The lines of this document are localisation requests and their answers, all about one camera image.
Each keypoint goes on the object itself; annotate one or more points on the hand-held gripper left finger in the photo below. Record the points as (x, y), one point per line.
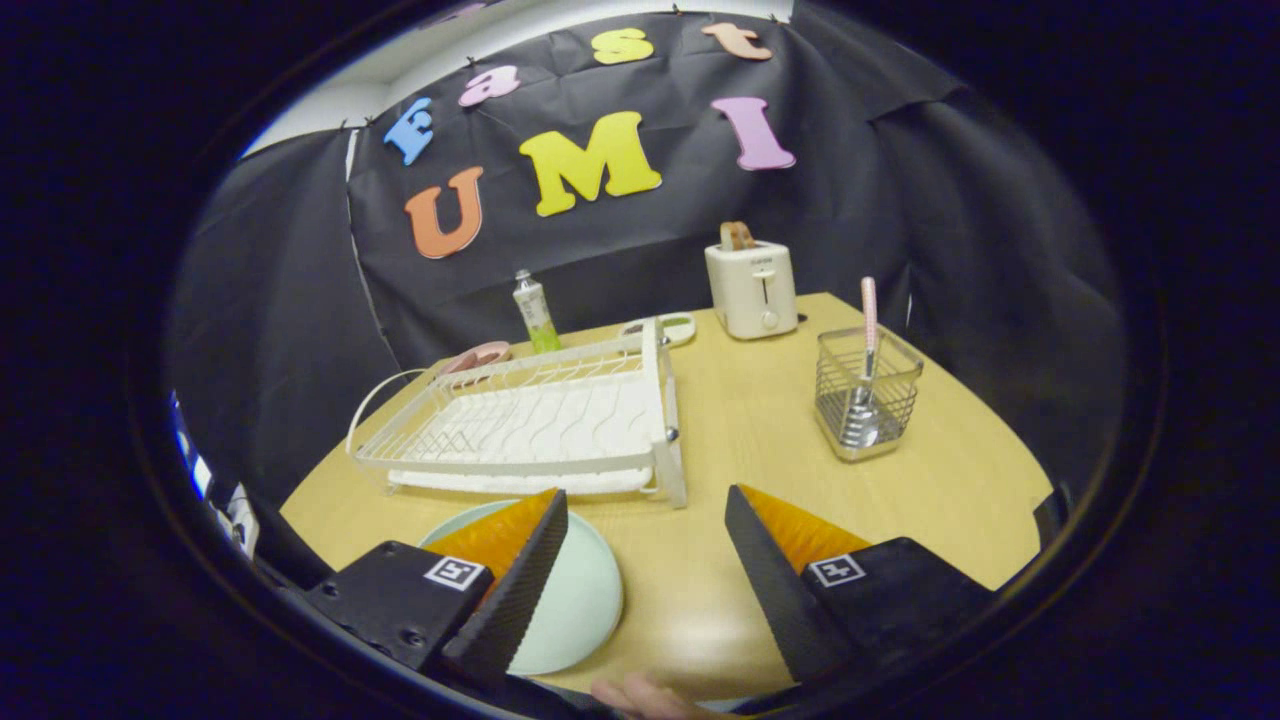
(515, 600)

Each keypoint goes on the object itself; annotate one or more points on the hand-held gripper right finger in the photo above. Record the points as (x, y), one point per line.
(785, 600)

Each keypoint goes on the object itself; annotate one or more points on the light green plate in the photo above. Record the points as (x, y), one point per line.
(580, 600)

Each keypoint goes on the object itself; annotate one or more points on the pink plate with food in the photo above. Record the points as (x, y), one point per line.
(480, 355)

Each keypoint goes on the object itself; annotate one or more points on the small white dish with food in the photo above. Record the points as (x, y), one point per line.
(680, 325)

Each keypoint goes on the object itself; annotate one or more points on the green drink bottle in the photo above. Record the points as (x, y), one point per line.
(535, 310)

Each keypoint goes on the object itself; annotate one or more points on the white toaster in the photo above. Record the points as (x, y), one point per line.
(750, 290)

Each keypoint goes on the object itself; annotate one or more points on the toasted bread slice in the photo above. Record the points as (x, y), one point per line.
(738, 236)

